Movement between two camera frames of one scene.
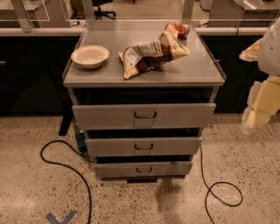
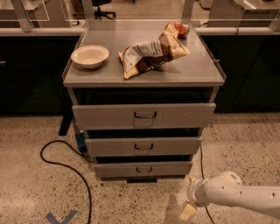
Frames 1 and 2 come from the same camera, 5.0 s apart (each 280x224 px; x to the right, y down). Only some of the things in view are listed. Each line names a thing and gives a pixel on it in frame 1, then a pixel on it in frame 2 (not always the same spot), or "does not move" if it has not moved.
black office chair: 99,13 does not move
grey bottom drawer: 142,169 does not move
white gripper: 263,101 → 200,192
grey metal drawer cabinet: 150,125 does not move
